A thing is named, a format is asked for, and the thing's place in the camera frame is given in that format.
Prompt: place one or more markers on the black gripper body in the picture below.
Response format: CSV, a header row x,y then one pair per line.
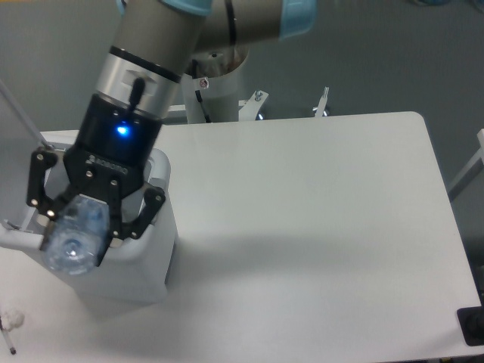
x,y
115,147

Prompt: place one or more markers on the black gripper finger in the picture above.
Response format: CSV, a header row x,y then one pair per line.
x,y
153,197
42,159

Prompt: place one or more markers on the clear plastic water bottle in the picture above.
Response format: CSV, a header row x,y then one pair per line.
x,y
77,237

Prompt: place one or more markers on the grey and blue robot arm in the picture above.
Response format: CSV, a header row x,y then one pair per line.
x,y
152,48

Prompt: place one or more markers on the white trash can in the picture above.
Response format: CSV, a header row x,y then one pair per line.
x,y
135,271

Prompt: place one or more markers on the white trash can lid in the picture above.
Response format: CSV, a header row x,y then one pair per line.
x,y
19,138

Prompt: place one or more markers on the white stick with crumpled tip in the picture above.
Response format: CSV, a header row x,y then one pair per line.
x,y
10,320

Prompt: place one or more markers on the black device at table corner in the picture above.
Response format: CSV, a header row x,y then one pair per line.
x,y
471,322

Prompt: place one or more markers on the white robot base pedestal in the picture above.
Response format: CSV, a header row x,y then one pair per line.
x,y
214,77

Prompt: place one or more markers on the white base mounting frame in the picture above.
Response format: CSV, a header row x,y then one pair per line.
x,y
247,110

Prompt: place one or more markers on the white frame at right edge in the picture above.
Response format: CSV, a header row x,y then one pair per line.
x,y
471,169

